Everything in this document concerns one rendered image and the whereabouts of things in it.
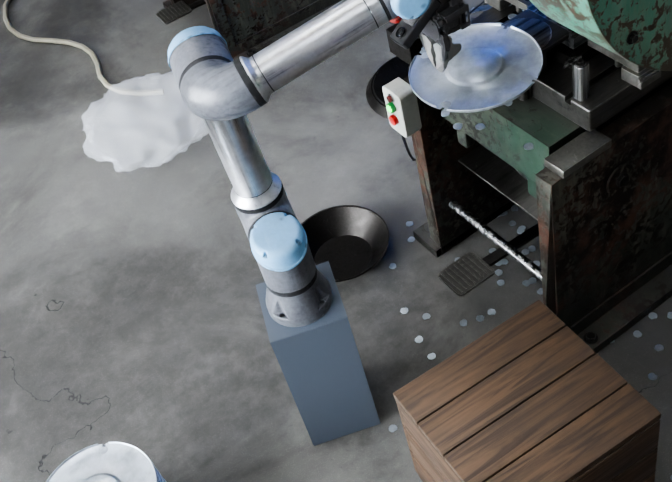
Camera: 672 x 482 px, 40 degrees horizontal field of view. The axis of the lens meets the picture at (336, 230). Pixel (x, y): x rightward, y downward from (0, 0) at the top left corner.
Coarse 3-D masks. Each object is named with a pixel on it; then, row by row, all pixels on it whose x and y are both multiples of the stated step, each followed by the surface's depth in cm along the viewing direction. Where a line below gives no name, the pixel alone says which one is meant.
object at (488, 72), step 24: (480, 24) 211; (480, 48) 205; (504, 48) 204; (528, 48) 202; (432, 72) 205; (456, 72) 202; (480, 72) 200; (504, 72) 199; (528, 72) 197; (432, 96) 200; (456, 96) 198; (480, 96) 196; (504, 96) 194
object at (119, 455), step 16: (96, 448) 222; (112, 448) 221; (128, 448) 220; (64, 464) 221; (80, 464) 220; (96, 464) 219; (112, 464) 218; (128, 464) 217; (144, 464) 217; (48, 480) 219; (64, 480) 218; (80, 480) 217; (96, 480) 216; (112, 480) 215; (128, 480) 215; (144, 480) 214
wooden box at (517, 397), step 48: (528, 336) 205; (576, 336) 202; (432, 384) 201; (480, 384) 199; (528, 384) 197; (576, 384) 194; (624, 384) 192; (432, 432) 193; (480, 432) 191; (528, 432) 189; (576, 432) 187; (624, 432) 185; (432, 480) 213; (480, 480) 184; (528, 480) 182; (576, 480) 183; (624, 480) 196
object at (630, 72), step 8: (600, 48) 204; (608, 56) 203; (616, 56) 201; (616, 64) 205; (624, 64) 200; (632, 64) 198; (624, 72) 200; (632, 72) 198; (640, 72) 198; (648, 72) 198; (656, 72) 199; (624, 80) 202; (632, 80) 199; (640, 80) 197; (648, 80) 198; (640, 88) 199
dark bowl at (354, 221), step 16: (336, 208) 284; (352, 208) 283; (304, 224) 283; (320, 224) 284; (336, 224) 285; (352, 224) 284; (368, 224) 281; (384, 224) 276; (320, 240) 284; (336, 240) 284; (352, 240) 283; (368, 240) 281; (384, 240) 273; (320, 256) 281; (336, 256) 280; (352, 256) 278; (368, 256) 277; (336, 272) 275; (352, 272) 274
